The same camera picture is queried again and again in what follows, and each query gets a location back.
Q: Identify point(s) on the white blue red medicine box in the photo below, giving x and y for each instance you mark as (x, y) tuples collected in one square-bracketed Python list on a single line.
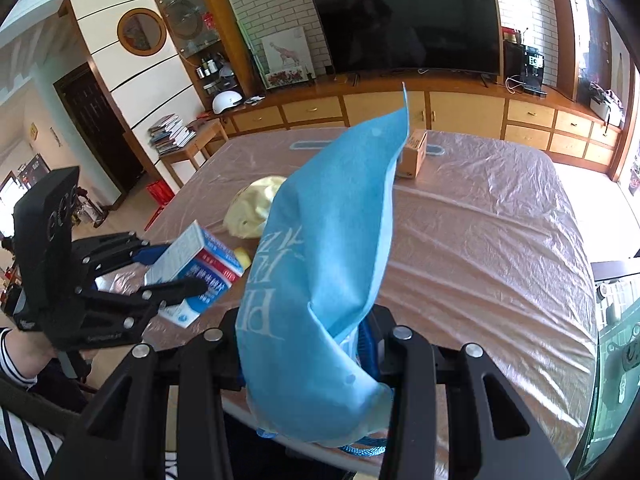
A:
[(185, 255)]

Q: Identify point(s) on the small yellow sponge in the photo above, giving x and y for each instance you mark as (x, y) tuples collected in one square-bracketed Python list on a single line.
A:
[(243, 257)]

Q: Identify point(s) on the person's striped shirt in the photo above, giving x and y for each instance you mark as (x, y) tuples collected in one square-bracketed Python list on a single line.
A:
[(25, 445)]

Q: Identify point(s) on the stack of books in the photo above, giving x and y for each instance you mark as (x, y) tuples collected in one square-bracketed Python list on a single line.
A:
[(170, 135)]

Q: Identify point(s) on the red flower picture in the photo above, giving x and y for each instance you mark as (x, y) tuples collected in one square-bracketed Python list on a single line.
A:
[(285, 77)]

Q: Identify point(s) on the giraffe picture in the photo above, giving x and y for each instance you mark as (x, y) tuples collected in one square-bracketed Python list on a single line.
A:
[(286, 50)]

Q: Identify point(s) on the glass top side table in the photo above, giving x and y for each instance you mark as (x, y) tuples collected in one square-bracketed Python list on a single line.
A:
[(615, 400)]

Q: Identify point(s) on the white helmet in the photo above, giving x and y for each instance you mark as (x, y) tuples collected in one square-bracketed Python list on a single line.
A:
[(227, 102)]

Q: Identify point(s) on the glass display cabinet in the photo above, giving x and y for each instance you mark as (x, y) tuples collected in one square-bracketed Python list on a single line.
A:
[(195, 25)]

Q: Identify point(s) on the small wooden side table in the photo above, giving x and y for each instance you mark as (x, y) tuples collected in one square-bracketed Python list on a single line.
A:
[(192, 150)]

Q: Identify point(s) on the tan cardboard box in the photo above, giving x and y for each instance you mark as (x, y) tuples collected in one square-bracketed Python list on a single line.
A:
[(412, 155)]

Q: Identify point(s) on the dark glass door cabinet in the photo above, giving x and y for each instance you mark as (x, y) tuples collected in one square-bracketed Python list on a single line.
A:
[(595, 35)]

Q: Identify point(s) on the black coffee machine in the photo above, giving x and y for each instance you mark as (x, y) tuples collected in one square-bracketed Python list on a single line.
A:
[(534, 70)]

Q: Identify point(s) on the light blue fabric bag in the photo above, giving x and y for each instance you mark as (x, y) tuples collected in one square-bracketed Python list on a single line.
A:
[(320, 260)]

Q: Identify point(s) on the yellow cloth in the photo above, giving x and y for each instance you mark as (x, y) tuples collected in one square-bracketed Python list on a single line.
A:
[(252, 207)]

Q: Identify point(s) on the long wooden media cabinet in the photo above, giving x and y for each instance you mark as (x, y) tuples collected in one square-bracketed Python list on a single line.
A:
[(465, 107)]

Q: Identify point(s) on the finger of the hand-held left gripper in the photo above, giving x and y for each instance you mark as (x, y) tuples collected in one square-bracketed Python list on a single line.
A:
[(150, 295), (115, 252)]

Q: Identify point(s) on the flat white blue box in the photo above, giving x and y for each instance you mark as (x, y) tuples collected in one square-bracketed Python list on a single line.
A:
[(182, 312)]

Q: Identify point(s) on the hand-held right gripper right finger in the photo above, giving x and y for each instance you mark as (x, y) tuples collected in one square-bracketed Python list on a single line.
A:
[(371, 355)]

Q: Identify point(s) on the person's left forearm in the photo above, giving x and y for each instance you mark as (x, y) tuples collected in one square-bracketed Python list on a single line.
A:
[(25, 355)]

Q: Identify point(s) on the red plastic stool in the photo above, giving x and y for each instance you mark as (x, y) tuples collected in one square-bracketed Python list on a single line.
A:
[(159, 200)]

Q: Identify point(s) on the black flat screen television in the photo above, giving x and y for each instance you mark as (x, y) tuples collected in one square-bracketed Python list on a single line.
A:
[(405, 25)]

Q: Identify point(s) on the dark wooden door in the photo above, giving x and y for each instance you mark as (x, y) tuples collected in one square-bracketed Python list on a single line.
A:
[(100, 130)]

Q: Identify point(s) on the round framed wall plate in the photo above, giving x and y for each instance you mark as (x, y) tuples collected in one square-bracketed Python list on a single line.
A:
[(141, 31)]

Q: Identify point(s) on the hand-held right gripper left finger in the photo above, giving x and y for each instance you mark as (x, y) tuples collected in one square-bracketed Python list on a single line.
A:
[(220, 360)]

